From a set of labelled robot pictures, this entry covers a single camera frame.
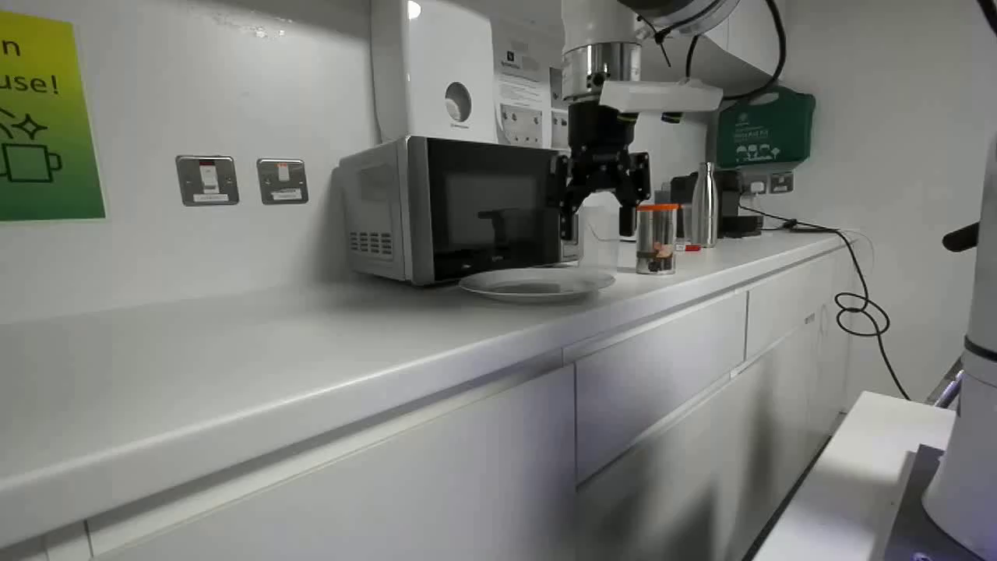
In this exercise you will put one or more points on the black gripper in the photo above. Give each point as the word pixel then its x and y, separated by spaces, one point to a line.
pixel 602 128

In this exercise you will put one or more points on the colourless plastic cup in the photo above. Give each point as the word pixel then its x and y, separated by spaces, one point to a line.
pixel 598 233

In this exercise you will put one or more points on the silver microwave oven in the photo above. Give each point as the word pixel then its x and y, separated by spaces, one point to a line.
pixel 437 206

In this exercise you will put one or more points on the glass jar orange lid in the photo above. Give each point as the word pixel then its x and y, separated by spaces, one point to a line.
pixel 656 233

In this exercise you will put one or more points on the steel flask bottle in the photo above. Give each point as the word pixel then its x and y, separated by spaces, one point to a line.
pixel 704 206

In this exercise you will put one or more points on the white ceramic plate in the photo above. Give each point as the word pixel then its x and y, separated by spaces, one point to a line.
pixel 532 285

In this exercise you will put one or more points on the black coffee machine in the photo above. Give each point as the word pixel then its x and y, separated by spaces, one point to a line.
pixel 737 204

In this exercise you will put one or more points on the green first aid box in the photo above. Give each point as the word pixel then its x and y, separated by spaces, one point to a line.
pixel 765 126

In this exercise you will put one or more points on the white cabinet drawer front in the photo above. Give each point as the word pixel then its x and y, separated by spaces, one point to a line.
pixel 795 299
pixel 657 384

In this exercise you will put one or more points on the white paper towel dispenser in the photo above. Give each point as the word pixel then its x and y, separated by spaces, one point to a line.
pixel 423 64

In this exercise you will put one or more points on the white cabinet door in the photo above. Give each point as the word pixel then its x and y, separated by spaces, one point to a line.
pixel 718 476
pixel 393 486

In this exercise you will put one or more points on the steel double wall socket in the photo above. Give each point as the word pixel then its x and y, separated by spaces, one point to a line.
pixel 559 126
pixel 522 126

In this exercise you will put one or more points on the grey wrist camera bar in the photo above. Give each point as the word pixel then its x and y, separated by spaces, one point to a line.
pixel 664 96

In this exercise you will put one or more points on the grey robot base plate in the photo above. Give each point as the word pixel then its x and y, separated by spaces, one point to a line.
pixel 912 518

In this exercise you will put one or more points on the green yellow wall poster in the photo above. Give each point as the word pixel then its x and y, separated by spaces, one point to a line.
pixel 48 126

